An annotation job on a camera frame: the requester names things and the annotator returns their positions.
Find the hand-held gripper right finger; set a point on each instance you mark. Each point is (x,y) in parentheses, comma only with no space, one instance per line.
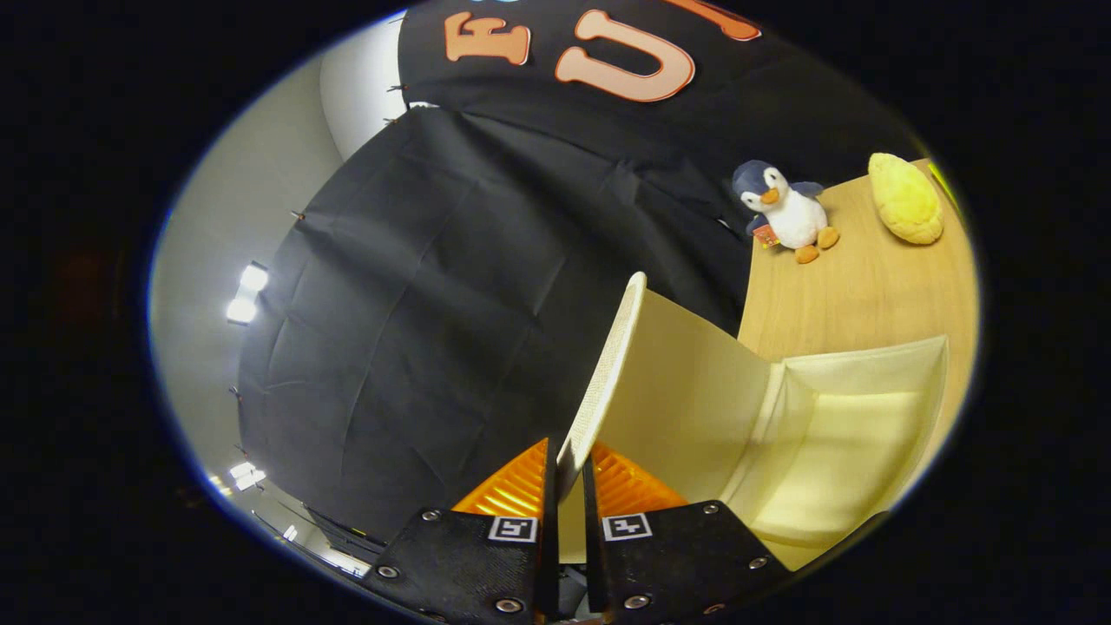
(677,560)

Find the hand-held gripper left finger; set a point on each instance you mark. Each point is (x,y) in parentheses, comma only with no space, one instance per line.
(473,564)

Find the beige fabric storage box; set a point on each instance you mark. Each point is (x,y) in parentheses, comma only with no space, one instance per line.
(686,391)

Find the ceiling light panel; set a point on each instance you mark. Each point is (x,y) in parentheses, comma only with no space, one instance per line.
(243,475)
(249,295)

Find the black backdrop cloth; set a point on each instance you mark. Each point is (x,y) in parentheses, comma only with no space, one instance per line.
(434,304)

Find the penguin plush toy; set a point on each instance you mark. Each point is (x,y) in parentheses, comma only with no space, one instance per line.
(792,217)

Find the yellow plush bun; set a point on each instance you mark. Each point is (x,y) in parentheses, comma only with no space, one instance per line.
(907,200)

